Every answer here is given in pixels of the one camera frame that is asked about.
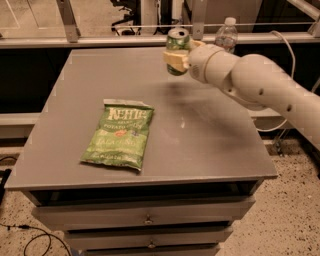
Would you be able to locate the grey drawer cabinet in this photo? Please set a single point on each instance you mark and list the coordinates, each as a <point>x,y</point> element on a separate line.
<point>201,144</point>

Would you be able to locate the green Kettle chips bag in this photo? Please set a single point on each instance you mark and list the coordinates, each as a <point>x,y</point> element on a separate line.
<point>121,135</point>

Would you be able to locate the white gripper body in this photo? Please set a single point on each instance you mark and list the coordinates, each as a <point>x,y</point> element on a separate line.
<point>197,65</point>

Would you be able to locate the clear plastic water bottle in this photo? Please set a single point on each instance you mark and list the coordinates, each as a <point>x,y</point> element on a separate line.
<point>227,35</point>

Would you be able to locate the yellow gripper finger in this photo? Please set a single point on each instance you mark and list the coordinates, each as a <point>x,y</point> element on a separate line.
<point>195,43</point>
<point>177,59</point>

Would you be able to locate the grey drawer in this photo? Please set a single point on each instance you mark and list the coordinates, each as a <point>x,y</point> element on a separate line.
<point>148,238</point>
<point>143,213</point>

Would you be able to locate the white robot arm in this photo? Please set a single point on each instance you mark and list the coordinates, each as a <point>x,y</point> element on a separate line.
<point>253,81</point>

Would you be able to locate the metal window railing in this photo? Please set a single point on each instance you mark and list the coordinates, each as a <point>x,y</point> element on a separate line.
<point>97,23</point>

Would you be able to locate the green soda can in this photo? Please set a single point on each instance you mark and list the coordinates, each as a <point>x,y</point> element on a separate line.
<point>178,42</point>

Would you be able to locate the top grey drawer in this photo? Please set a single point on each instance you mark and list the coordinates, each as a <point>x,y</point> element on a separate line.
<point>143,213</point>

